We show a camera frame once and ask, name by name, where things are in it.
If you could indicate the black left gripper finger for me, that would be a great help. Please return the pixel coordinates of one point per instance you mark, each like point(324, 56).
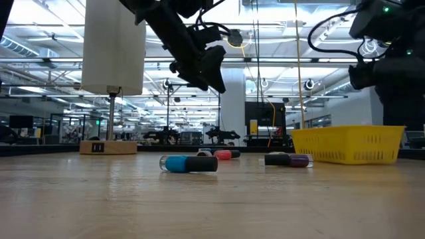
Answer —
point(218, 81)
point(199, 82)

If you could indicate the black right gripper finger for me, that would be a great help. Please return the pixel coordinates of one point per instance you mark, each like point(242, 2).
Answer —
point(405, 114)

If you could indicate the pale pink nail polish bottle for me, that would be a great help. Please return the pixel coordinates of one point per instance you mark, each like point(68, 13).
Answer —
point(204, 153)

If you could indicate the coral pink nail polish bottle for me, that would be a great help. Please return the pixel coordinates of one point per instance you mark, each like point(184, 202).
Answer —
point(223, 154)

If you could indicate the blue nail polish bottle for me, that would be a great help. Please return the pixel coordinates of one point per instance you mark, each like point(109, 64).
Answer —
point(199, 164)

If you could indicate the purple nail polish bottle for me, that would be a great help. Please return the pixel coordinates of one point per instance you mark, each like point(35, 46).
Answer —
point(277, 160)

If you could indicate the black background robot arm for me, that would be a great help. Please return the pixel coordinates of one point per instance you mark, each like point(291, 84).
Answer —
point(220, 134)
point(162, 136)

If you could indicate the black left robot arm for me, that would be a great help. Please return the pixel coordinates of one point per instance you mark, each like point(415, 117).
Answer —
point(166, 26)

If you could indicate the black hanging reel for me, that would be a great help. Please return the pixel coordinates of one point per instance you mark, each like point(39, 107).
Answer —
point(308, 84)
point(166, 84)

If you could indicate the white building column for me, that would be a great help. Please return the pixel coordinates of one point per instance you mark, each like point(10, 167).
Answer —
point(234, 113)

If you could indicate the black equipment cabinet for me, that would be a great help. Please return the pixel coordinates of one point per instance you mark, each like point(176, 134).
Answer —
point(265, 113)

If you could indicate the yellow plastic basket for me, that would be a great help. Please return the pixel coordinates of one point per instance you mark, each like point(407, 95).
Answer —
point(348, 128)

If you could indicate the yellow canister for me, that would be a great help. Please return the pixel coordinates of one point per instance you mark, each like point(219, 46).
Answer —
point(253, 127)

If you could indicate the white shade wooden base lamp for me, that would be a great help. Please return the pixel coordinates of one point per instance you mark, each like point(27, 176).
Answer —
point(114, 49)

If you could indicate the black monitor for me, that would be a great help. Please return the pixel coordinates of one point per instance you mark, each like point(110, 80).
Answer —
point(20, 122)

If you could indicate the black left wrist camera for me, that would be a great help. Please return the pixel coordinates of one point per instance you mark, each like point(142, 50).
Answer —
point(208, 34)

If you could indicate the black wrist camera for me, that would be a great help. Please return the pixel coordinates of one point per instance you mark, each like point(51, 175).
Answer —
point(362, 75)
point(208, 34)

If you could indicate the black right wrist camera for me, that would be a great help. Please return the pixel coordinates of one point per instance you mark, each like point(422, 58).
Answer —
point(362, 75)

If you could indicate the black metal frame rig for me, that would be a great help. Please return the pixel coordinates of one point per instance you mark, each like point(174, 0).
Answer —
point(168, 109)

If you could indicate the black table border rail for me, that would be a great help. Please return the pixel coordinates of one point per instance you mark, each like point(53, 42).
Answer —
point(40, 151)

